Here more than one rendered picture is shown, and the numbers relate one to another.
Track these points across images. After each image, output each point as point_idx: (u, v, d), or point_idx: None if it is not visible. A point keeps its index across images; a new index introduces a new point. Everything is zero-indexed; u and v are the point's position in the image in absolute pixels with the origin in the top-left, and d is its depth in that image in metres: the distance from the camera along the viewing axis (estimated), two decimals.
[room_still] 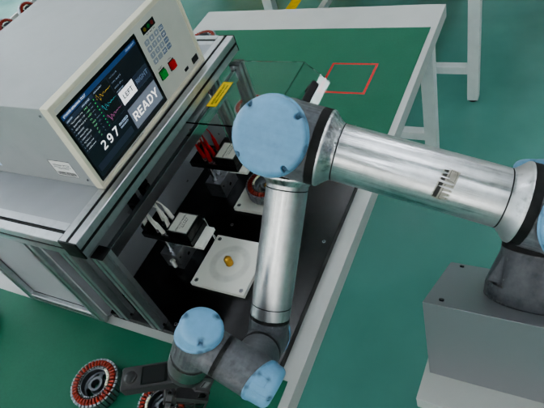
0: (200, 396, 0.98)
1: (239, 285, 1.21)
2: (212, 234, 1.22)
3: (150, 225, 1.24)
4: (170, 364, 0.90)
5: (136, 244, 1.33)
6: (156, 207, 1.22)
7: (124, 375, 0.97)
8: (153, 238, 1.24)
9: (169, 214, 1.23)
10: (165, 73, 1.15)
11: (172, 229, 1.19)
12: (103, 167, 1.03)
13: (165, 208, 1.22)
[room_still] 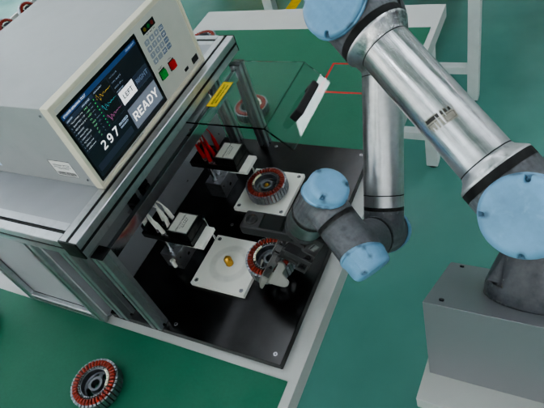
0: (305, 257, 1.04)
1: (239, 285, 1.21)
2: (212, 234, 1.22)
3: (150, 225, 1.24)
4: (290, 215, 0.96)
5: (136, 244, 1.33)
6: (156, 207, 1.22)
7: (247, 215, 1.06)
8: (153, 238, 1.24)
9: (169, 214, 1.23)
10: (165, 73, 1.15)
11: (172, 229, 1.19)
12: (103, 167, 1.03)
13: (165, 208, 1.22)
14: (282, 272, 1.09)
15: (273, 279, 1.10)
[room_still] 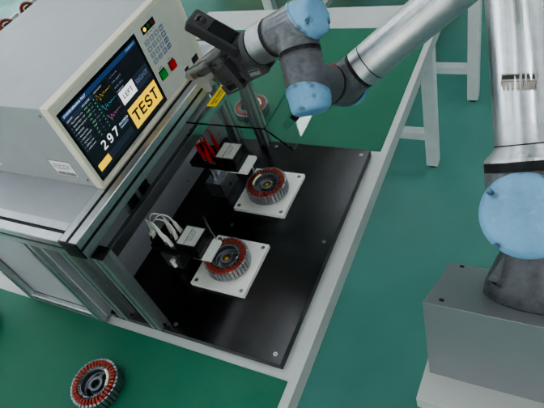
0: (240, 79, 1.03)
1: (239, 285, 1.21)
2: (219, 247, 1.25)
3: (159, 238, 1.28)
4: (253, 30, 0.93)
5: (136, 244, 1.33)
6: (165, 220, 1.26)
7: (195, 13, 0.98)
8: (162, 250, 1.28)
9: (177, 227, 1.26)
10: (165, 73, 1.15)
11: (180, 242, 1.23)
12: (103, 167, 1.03)
13: (173, 221, 1.25)
14: (210, 80, 1.07)
15: (198, 81, 1.09)
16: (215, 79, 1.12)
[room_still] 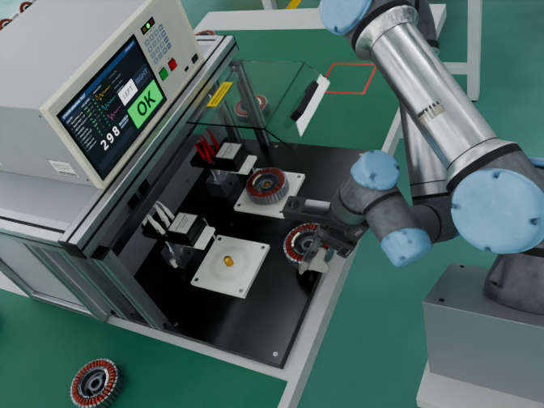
0: (348, 242, 1.04)
1: (239, 285, 1.21)
2: (212, 234, 1.22)
3: (150, 225, 1.24)
4: (336, 198, 0.97)
5: (136, 244, 1.33)
6: (156, 207, 1.22)
7: (288, 200, 1.07)
8: (153, 238, 1.24)
9: (169, 214, 1.23)
10: (165, 73, 1.15)
11: (172, 229, 1.19)
12: (103, 167, 1.03)
13: (165, 208, 1.22)
14: (324, 257, 1.09)
15: (313, 265, 1.10)
16: None
